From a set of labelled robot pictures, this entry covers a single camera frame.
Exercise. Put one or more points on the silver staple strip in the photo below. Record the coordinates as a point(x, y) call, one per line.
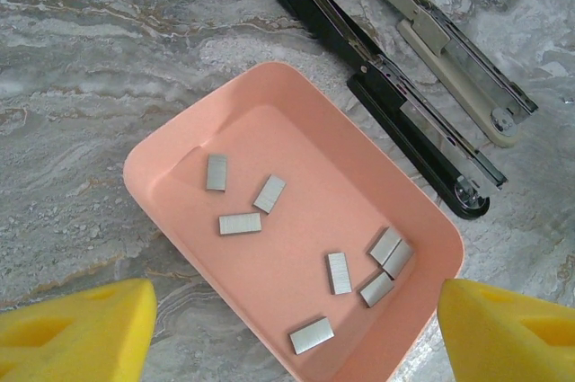
point(311, 335)
point(384, 245)
point(240, 224)
point(399, 260)
point(269, 193)
point(376, 290)
point(339, 274)
point(217, 173)

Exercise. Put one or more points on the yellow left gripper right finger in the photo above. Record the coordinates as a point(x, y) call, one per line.
point(494, 341)

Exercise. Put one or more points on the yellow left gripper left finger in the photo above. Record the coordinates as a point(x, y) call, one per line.
point(67, 346)

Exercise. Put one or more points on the pink plastic tray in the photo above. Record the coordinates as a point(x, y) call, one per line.
point(305, 153)

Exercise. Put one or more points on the black stapler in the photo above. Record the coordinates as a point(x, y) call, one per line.
point(391, 103)

